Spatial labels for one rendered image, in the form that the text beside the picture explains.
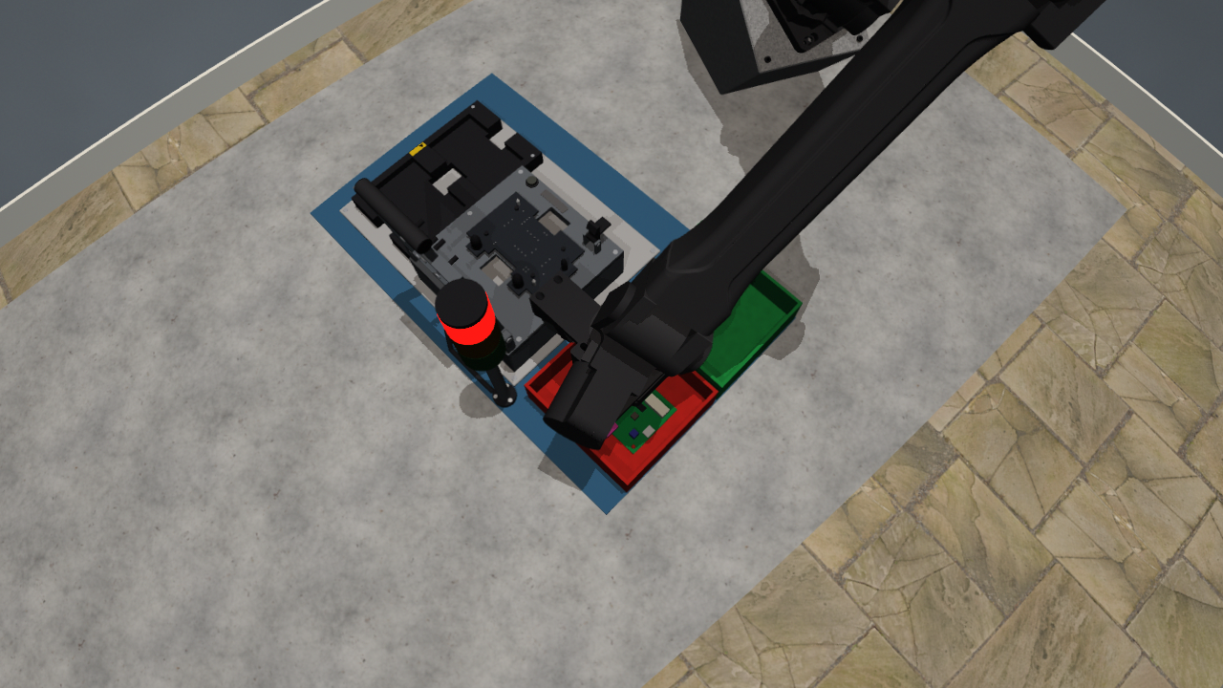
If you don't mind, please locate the green open-top bin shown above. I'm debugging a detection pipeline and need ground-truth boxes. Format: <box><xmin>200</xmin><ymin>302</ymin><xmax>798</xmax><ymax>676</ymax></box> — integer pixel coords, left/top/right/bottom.
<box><xmin>696</xmin><ymin>270</ymin><xmax>804</xmax><ymax>400</ymax></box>

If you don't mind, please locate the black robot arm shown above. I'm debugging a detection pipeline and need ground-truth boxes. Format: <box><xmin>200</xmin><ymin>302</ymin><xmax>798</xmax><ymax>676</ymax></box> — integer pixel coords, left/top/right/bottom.
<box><xmin>530</xmin><ymin>0</ymin><xmax>1106</xmax><ymax>450</ymax></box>

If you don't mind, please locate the green circuit board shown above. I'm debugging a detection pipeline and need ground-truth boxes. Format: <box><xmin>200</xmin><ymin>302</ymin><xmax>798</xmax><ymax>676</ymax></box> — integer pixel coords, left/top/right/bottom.
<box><xmin>612</xmin><ymin>390</ymin><xmax>678</xmax><ymax>453</ymax></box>

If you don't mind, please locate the red bin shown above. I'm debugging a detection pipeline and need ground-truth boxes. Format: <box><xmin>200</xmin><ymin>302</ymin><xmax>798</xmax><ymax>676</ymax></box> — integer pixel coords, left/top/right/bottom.
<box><xmin>525</xmin><ymin>342</ymin><xmax>719</xmax><ymax>492</ymax></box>

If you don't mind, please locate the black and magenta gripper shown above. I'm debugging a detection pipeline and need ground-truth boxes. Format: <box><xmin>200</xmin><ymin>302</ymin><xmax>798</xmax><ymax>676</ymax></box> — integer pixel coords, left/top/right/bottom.
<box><xmin>607</xmin><ymin>370</ymin><xmax>668</xmax><ymax>437</ymax></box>

